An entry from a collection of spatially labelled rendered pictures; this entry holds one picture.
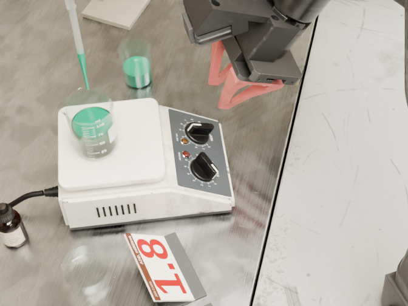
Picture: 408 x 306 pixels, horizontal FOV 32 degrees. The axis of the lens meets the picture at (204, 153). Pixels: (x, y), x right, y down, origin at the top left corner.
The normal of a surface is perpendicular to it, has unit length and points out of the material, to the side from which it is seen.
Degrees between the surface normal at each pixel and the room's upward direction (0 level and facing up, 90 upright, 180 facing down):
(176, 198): 90
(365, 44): 0
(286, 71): 29
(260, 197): 0
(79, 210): 90
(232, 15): 98
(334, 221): 0
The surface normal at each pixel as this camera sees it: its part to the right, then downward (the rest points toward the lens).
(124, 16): -0.01, -0.61
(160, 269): 0.57, -0.68
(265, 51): 0.32, 0.83
